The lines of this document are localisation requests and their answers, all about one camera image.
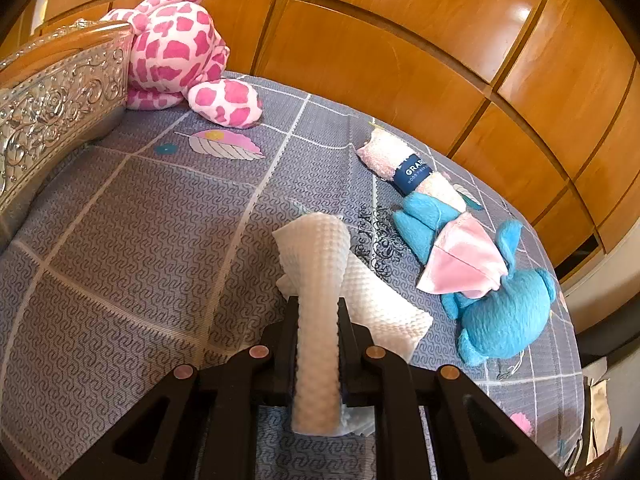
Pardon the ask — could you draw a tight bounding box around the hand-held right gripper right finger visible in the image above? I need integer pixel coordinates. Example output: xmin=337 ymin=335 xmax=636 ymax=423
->
xmin=337 ymin=297 xmax=566 ymax=480

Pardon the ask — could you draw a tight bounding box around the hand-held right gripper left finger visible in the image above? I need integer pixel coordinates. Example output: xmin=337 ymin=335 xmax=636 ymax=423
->
xmin=15 ymin=295 xmax=301 ymax=480

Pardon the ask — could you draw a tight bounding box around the pink rolled towel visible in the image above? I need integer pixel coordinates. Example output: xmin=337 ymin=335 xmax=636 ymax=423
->
xmin=356 ymin=127 xmax=481 ymax=213

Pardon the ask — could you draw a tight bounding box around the pink spotted giraffe plush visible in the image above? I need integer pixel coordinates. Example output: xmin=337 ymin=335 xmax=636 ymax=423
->
xmin=100 ymin=0 xmax=265 ymax=128

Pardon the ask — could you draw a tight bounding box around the blue plush toy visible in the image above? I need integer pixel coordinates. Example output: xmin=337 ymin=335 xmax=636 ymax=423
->
xmin=391 ymin=192 xmax=557 ymax=367

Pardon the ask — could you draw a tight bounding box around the wooden wardrobe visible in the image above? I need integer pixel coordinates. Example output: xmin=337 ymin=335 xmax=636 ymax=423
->
xmin=10 ymin=0 xmax=640 ymax=281

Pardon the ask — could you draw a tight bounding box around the white towel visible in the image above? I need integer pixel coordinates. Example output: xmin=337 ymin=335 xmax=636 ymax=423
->
xmin=276 ymin=250 xmax=433 ymax=363
xmin=272 ymin=212 xmax=353 ymax=436

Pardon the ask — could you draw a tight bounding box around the beige bag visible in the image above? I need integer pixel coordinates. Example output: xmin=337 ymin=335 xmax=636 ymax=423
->
xmin=582 ymin=357 xmax=623 ymax=476

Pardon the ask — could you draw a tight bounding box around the silver embossed headboard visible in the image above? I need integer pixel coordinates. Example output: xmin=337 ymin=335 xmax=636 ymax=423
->
xmin=0 ymin=20 xmax=133 ymax=243

